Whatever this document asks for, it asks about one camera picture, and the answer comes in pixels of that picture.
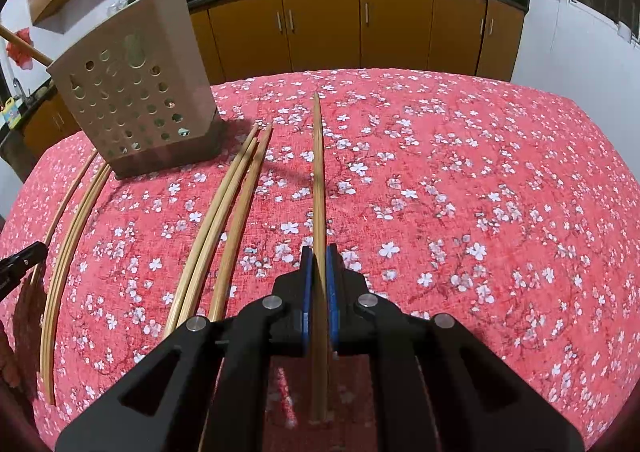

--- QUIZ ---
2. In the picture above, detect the beige perforated utensil holder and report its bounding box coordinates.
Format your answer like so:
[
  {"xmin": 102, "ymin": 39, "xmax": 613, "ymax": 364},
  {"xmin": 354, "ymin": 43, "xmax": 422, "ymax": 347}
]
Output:
[{"xmin": 46, "ymin": 0, "xmax": 224, "ymax": 180}]

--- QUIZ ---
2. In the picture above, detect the yellow detergent bottle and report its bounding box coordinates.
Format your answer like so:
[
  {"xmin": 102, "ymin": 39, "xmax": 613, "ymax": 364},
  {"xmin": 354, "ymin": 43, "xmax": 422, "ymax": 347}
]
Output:
[{"xmin": 2, "ymin": 97, "xmax": 24, "ymax": 129}]

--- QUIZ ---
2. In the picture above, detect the person's left hand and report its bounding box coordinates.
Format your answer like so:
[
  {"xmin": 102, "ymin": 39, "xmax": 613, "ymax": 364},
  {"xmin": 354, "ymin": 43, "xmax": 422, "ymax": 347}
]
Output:
[{"xmin": 0, "ymin": 319, "xmax": 22, "ymax": 388}]

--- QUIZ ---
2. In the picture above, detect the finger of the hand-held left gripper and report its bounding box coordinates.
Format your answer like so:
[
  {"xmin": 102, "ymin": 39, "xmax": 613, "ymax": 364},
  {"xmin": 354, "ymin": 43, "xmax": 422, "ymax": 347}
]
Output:
[{"xmin": 0, "ymin": 241, "xmax": 48, "ymax": 295}]

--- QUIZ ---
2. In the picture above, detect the wooden base cabinet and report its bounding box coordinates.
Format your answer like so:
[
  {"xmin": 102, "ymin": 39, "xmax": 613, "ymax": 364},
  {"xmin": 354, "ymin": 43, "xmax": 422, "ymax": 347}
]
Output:
[
  {"xmin": 20, "ymin": 94, "xmax": 88, "ymax": 159},
  {"xmin": 187, "ymin": 0, "xmax": 528, "ymax": 83}
]

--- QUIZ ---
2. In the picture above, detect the red floral tablecloth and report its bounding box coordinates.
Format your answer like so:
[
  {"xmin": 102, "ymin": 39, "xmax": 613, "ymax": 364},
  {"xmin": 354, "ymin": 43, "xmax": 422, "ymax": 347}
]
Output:
[{"xmin": 0, "ymin": 67, "xmax": 640, "ymax": 452}]

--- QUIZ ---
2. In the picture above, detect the red hanging plastic bag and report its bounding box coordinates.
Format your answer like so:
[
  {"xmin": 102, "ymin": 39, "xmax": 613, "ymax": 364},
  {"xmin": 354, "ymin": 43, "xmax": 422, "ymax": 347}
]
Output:
[{"xmin": 5, "ymin": 29, "xmax": 35, "ymax": 68}]

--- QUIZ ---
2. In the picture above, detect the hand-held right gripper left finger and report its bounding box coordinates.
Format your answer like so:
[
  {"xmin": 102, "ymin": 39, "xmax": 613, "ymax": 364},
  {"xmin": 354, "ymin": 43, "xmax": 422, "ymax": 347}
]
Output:
[{"xmin": 55, "ymin": 246, "xmax": 315, "ymax": 452}]

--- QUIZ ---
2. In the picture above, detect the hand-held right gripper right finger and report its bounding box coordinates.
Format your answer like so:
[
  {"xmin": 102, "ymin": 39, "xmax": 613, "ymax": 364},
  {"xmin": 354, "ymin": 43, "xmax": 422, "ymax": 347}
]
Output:
[{"xmin": 326, "ymin": 245, "xmax": 585, "ymax": 452}]

